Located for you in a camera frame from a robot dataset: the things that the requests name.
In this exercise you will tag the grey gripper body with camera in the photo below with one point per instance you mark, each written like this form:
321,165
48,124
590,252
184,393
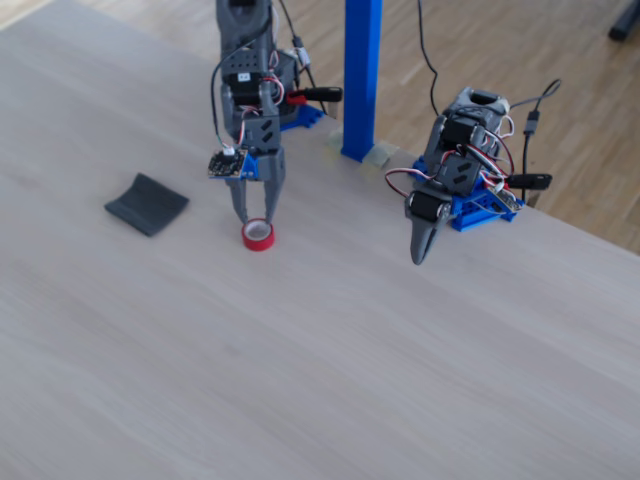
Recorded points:
270,168

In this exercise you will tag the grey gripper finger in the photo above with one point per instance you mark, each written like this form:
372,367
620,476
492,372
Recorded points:
238,197
436,231
274,197
419,242

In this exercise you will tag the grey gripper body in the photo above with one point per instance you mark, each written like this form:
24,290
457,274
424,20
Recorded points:
425,204

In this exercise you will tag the red tape roll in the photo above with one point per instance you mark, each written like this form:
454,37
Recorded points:
257,243

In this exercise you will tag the blue arm base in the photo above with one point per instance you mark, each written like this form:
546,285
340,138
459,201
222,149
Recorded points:
475,218
305,118

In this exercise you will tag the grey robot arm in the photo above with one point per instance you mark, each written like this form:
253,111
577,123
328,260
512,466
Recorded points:
460,108

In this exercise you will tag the clear adhesive tape piece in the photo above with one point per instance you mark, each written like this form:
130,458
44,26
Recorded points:
380,155
334,143

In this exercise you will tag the dark grey folded mat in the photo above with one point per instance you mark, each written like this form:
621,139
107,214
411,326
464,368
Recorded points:
147,205

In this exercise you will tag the red and black clamp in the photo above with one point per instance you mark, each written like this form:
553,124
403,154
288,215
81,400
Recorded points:
320,94

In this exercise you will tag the controller circuit board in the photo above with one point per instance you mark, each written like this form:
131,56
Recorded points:
505,200

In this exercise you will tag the blue square pole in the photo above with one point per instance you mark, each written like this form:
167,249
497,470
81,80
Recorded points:
362,75

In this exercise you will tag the black furniture leg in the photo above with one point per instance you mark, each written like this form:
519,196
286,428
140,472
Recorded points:
627,22

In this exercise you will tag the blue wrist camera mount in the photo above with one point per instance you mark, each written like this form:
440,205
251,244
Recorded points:
252,169

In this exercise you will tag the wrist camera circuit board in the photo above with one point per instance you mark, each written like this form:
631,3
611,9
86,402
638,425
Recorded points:
225,165

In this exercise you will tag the grey robot arm with camera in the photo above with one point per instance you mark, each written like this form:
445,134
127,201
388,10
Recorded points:
240,30

